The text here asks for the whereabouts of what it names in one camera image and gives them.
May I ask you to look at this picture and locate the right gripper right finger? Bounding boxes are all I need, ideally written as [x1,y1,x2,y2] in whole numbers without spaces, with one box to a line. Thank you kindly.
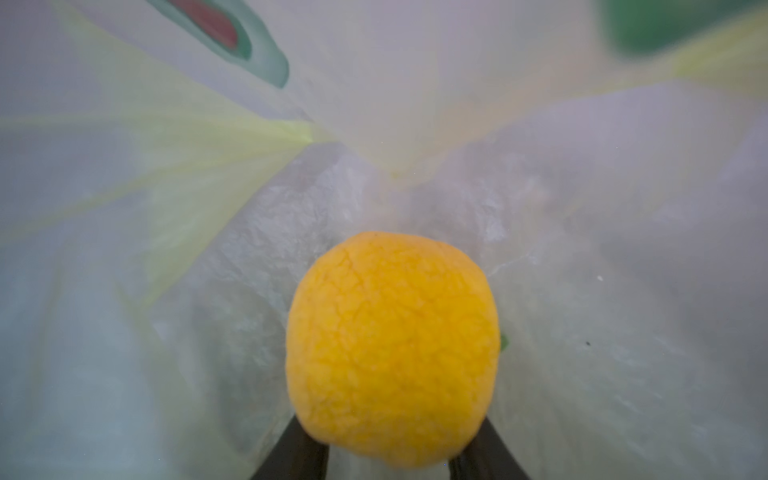
[448,418,530,480]

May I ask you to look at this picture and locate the yellow plastic bag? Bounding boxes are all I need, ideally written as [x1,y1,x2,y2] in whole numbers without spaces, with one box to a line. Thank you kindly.
[1,1,767,479]

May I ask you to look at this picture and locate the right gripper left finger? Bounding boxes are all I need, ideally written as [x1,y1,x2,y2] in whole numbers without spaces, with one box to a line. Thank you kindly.
[250,416,329,480]

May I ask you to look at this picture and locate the yellow toy lemon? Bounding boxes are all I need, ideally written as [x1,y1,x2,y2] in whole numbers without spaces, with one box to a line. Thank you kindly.
[285,232,501,468]

